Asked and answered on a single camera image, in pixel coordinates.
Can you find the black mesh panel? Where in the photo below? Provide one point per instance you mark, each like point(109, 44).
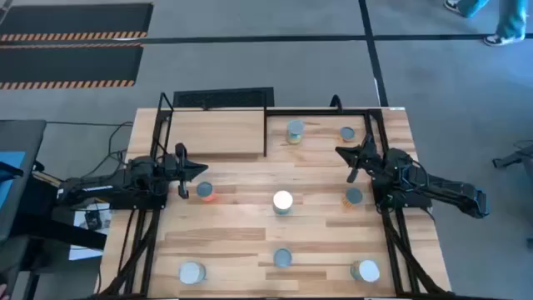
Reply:
point(225, 98)

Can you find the red labelled can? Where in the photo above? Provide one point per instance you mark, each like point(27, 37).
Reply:
point(205, 189)

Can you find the person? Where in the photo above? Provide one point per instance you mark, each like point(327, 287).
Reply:
point(510, 21)

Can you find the grey side desk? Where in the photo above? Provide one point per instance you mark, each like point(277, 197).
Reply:
point(21, 137)

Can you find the blue flat item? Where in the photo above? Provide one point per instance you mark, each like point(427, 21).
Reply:
point(10, 175)

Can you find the black aluminium table frame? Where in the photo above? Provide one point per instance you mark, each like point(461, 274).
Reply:
point(316, 112)

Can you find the wild pink salmon can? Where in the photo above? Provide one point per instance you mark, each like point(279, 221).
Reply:
point(282, 257)

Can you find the white paper sheet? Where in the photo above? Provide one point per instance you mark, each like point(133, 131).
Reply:
point(81, 218)

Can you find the orange bean-pattern can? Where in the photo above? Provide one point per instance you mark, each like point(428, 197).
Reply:
point(354, 195)

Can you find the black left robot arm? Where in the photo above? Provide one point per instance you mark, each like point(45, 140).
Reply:
point(104, 189)

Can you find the black stand base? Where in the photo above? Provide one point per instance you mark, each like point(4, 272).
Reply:
point(514, 157)

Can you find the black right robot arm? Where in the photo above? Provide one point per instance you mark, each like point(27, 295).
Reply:
point(449, 189)

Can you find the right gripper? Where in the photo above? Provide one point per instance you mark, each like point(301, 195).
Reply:
point(370, 162)

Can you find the wooden shelf black frame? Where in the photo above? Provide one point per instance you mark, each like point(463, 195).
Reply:
point(216, 133)

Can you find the carrots can yellow-green label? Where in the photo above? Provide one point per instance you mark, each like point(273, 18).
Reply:
point(295, 128)

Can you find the small orange flowered can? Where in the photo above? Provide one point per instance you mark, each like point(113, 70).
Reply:
point(347, 133)

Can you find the black hazard-striped floor mat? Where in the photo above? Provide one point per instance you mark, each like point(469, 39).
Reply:
point(66, 62)
point(75, 18)

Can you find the tomatoes can teal label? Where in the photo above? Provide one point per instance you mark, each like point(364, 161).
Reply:
point(282, 200)

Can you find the small black device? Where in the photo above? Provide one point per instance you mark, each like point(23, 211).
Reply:
point(93, 219)

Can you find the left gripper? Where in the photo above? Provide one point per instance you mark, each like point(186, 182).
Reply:
point(172, 171)

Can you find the large can white lid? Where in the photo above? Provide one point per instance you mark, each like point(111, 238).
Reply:
point(191, 273)
point(368, 271)

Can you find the black arched hook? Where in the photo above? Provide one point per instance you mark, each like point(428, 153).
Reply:
point(335, 100)

